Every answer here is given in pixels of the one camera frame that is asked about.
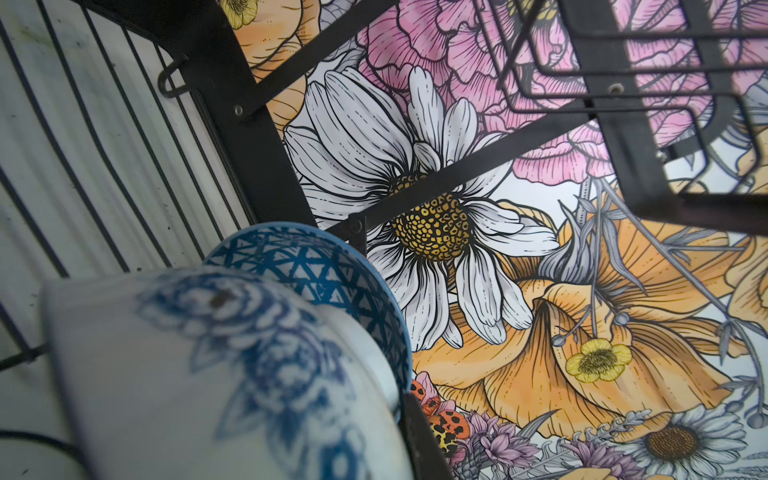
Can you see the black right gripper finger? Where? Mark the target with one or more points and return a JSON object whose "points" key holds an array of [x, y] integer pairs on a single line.
{"points": [[427, 460]]}

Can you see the blue triangle pattern bowl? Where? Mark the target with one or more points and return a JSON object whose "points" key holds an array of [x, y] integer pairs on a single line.
{"points": [[325, 271]]}

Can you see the blue floral bowl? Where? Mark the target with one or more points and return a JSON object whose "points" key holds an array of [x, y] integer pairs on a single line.
{"points": [[210, 373]]}

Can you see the black wire dish rack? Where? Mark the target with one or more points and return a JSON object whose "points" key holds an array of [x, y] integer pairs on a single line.
{"points": [[233, 107]]}

